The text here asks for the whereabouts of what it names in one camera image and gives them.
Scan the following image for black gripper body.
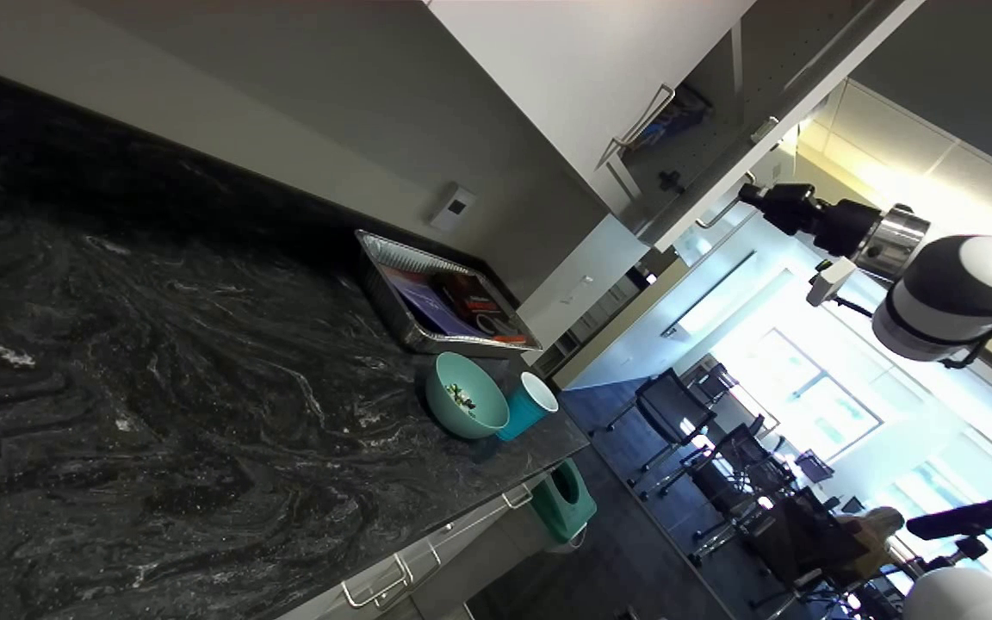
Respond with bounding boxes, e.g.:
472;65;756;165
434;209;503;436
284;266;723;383
763;181;860;258

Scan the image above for blue item inside cupboard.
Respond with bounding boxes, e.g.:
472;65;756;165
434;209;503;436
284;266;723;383
631;84;717;156

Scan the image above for black office chair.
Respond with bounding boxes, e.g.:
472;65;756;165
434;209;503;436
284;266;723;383
631;366;720;448
682;426;803;543

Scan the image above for white upper cabinet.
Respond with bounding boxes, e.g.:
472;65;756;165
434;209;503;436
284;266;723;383
420;0;756;218

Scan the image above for dark orange packet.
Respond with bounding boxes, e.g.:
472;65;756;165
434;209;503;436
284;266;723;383
451;286;535;350

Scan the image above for teal plastic cup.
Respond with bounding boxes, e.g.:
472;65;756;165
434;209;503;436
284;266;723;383
495;367;562;443

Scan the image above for seated person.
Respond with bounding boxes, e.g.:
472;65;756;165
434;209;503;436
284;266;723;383
763;499;903;592

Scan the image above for purple packet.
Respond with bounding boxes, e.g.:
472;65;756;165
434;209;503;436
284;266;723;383
389;270;487;336

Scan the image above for green waste bin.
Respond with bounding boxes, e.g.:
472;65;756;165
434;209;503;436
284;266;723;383
531;453;599;549

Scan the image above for teal bowl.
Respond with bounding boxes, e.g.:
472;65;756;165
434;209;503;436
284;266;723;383
422;348;514;443

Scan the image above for white lower cabinet fronts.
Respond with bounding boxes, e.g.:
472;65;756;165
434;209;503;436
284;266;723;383
276;474;547;620

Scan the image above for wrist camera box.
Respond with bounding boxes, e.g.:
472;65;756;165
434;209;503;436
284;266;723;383
803;255;854;311

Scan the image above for metal handle of plain door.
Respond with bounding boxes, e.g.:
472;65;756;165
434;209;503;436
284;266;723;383
594;80;677;168

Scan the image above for white wall switch plate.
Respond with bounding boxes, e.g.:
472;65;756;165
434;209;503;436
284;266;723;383
422;181;478;230

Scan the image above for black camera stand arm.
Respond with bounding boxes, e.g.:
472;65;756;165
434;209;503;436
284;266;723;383
904;494;992;567

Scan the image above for long metal drawer handle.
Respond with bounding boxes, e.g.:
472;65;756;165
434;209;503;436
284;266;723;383
499;480;539;514

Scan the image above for short metal drawer handle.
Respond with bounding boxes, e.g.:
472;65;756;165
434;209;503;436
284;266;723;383
335;552;420;612

